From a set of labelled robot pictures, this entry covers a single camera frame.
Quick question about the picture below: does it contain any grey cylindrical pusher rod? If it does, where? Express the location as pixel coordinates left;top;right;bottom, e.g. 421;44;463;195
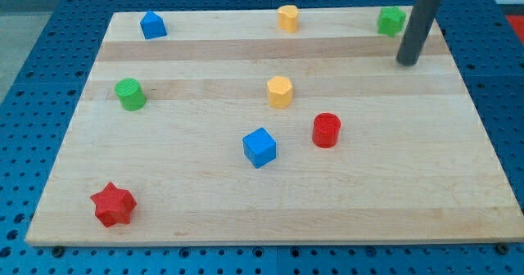
396;0;442;66

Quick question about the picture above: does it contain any green star block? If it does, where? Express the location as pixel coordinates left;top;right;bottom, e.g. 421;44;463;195
377;7;407;37

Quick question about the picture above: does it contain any red star block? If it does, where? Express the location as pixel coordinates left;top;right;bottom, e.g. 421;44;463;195
90;182;137;228

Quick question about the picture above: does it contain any yellow heart block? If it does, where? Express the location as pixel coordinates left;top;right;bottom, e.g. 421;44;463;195
277;5;299;34

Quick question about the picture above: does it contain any red cylinder block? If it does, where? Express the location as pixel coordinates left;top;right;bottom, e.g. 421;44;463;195
312;113;341;148

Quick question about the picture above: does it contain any yellow hexagon block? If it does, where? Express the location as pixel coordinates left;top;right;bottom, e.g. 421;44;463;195
266;76;293;109

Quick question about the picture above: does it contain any blue cube block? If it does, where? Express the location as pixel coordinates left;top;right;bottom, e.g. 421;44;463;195
242;128;277;169

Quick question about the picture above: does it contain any wooden board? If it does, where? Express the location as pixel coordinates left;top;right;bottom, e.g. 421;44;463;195
25;7;523;247

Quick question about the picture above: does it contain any blue pentagon block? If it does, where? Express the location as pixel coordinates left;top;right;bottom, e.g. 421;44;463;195
140;11;167;39

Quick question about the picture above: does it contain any green cylinder block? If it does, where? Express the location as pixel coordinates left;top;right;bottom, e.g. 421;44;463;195
114;78;147;111

